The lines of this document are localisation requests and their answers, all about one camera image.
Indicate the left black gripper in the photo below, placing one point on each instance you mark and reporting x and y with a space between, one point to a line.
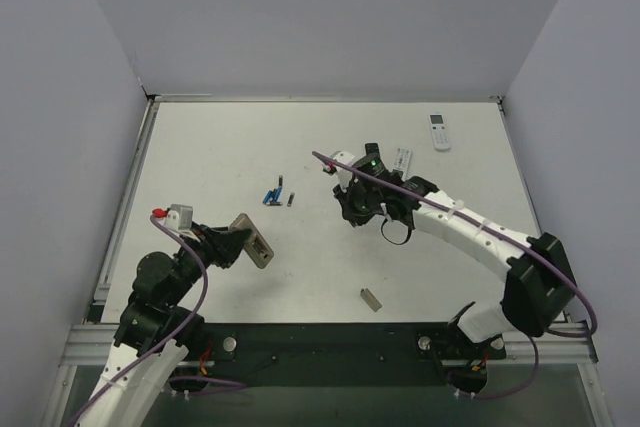
226 245

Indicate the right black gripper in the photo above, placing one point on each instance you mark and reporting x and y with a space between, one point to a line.
355 204

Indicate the beige white remote control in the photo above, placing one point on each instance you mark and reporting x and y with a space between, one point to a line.
256 246

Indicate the beige battery cover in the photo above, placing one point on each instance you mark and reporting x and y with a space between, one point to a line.
371 301

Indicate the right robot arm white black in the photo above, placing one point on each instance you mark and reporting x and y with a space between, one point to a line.
536 273

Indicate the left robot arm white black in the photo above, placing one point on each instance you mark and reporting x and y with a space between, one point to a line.
159 323

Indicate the black remote control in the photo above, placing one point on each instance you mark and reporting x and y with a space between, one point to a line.
372 149

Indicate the small white remote control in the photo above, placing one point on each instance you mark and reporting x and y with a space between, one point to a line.
402 162

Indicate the white remote with display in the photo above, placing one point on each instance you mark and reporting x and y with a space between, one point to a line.
439 132

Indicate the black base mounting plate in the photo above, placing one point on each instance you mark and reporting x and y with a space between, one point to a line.
332 355

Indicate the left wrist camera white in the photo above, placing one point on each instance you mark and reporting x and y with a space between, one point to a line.
176 218

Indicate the aluminium frame rail left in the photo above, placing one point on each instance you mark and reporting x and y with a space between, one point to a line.
96 306

